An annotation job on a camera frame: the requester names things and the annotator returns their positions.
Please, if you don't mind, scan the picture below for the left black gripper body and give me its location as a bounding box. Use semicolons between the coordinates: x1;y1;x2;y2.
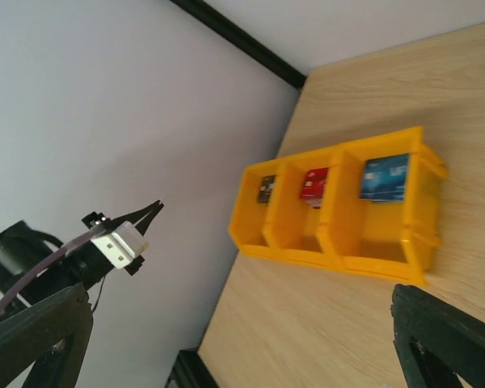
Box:
82;211;146;276

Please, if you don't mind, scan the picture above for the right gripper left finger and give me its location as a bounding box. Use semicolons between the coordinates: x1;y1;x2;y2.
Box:
0;284;93;387

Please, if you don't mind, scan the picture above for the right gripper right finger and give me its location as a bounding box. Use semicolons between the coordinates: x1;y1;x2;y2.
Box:
390;284;485;387

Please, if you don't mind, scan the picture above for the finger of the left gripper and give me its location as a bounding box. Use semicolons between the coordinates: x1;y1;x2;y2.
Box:
136;201;164;236
112;200;162;225

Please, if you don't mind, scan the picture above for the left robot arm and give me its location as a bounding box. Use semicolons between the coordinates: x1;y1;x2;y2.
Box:
0;200;164;321

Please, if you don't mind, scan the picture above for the black card stack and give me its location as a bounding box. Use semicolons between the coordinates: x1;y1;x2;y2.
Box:
256;175;276;205

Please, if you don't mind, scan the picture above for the blue card stack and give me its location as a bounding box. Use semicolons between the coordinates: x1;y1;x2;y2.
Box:
360;154;410;203

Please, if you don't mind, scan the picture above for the red card stack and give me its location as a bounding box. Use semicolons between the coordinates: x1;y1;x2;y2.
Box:
299;167;329;209

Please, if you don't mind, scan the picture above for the right yellow bin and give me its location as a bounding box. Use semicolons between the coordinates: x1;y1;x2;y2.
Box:
316;127;449;286

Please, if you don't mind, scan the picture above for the middle yellow bin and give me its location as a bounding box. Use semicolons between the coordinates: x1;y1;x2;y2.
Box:
263;146;340;271

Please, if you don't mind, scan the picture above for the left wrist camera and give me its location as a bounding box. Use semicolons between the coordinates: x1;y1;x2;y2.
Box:
91;221;149;269

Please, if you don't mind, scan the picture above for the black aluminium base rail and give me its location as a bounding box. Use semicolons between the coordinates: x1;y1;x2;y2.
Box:
165;349;219;388

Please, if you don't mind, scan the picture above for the left black frame post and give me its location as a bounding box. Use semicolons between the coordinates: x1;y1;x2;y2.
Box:
171;0;306;90

